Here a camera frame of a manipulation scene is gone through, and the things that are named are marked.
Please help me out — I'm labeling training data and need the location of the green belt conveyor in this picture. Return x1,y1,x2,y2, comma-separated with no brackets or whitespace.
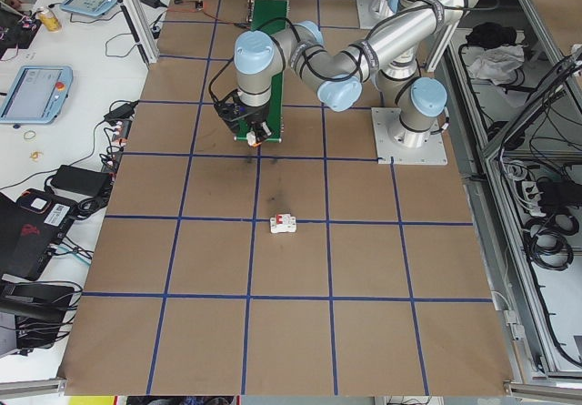
233,0,293,146

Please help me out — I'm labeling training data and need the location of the white red circuit breaker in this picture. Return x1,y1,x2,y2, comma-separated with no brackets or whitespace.
269,212,299,236

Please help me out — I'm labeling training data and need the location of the white power strip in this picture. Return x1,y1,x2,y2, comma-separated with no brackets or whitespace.
100,117,134,177

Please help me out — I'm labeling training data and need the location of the large black power brick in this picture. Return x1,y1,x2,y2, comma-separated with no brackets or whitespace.
48,164,114,197

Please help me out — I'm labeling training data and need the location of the yellow drink can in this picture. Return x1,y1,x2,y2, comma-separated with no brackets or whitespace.
35,6,63,34

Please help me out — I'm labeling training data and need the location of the white crumpled cloth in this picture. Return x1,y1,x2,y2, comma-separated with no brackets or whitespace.
467,43,529,86

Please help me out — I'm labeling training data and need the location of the black cloth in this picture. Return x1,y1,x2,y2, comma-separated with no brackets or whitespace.
464,21,518,47

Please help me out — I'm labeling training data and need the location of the black case with red logo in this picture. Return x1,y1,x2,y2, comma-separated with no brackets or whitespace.
0,187,79,282

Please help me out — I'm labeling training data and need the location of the black electronics board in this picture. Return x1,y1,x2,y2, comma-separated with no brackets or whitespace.
0,11,40,63

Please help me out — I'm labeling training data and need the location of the white socket strip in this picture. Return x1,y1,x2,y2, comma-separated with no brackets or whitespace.
517,177,545,204

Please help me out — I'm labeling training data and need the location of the black flat device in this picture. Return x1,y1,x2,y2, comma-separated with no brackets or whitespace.
0,281,81,333

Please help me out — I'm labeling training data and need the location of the black box adapter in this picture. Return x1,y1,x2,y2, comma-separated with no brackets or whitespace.
537,180,572,207

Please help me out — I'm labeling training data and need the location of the aluminium extrusion bar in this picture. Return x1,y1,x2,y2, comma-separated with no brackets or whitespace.
0,377,68,400
502,379,582,400

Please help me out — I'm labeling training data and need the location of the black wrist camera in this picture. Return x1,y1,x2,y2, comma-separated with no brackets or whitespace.
213,89,245,128

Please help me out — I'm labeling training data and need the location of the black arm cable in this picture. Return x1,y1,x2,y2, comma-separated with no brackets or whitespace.
208,16,301,106

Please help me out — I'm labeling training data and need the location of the red black power wire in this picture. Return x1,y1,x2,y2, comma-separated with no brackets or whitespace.
202,7,250,29

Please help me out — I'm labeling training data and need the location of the aluminium frame post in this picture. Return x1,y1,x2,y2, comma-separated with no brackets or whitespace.
102,0,159,66

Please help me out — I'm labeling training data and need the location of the white square mount plate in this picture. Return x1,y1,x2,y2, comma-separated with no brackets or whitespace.
371,106,449,167
356,0,399,31

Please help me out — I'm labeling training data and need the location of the metal V-shaped frame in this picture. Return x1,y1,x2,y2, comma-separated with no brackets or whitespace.
425,0,582,386

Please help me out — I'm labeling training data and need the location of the black cable coil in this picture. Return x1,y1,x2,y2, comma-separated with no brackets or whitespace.
521,220,575,270

